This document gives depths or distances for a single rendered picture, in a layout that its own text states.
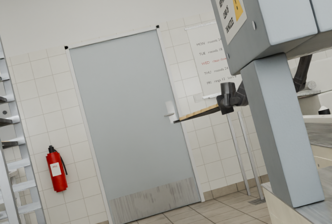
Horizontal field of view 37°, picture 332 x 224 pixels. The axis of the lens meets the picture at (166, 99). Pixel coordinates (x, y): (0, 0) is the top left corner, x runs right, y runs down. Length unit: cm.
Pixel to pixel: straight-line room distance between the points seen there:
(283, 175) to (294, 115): 7
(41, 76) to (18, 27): 59
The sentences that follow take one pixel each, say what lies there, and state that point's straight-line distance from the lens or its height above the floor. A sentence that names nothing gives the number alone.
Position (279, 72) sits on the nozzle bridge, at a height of 100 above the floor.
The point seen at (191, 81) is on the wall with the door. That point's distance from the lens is 573.
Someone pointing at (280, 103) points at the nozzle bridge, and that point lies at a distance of 60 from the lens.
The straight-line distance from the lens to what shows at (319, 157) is 118.
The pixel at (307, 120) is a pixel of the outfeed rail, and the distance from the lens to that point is 123.
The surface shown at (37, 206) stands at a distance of 212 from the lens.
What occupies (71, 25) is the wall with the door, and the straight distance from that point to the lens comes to 573.
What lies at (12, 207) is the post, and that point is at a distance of 168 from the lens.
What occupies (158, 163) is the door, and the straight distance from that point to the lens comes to 566.
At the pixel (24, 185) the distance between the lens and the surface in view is 212.
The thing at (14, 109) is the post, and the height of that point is 118.
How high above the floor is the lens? 97
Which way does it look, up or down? 3 degrees up
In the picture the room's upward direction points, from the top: 15 degrees counter-clockwise
